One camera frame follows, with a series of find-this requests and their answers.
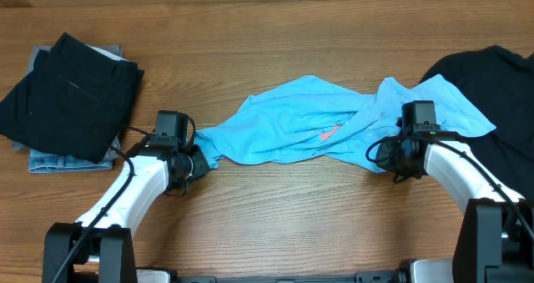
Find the folded blue jeans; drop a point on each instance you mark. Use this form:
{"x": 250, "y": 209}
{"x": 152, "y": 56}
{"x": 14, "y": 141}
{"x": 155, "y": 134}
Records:
{"x": 43, "y": 163}

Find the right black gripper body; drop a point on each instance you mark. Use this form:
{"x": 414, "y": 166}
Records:
{"x": 385, "y": 155}

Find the black t-shirt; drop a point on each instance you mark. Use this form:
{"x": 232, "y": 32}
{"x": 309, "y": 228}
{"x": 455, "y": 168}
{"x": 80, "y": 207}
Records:
{"x": 500, "y": 84}

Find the folded black pants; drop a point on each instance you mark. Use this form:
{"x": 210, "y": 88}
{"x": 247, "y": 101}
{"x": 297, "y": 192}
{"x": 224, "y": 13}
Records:
{"x": 75, "y": 101}

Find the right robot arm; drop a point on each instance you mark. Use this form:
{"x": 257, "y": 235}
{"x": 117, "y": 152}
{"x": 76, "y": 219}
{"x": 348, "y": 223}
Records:
{"x": 495, "y": 243}

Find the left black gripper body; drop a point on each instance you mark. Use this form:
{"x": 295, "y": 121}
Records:
{"x": 196, "y": 163}

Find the light blue t-shirt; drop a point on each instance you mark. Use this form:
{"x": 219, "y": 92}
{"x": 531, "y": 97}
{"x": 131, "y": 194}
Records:
{"x": 309, "y": 117}

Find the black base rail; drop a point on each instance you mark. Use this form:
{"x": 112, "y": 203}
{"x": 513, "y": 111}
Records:
{"x": 292, "y": 278}

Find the folded grey garment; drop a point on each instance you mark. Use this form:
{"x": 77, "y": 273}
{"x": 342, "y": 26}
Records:
{"x": 114, "y": 52}

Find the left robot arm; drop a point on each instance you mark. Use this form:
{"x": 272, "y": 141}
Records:
{"x": 98, "y": 246}

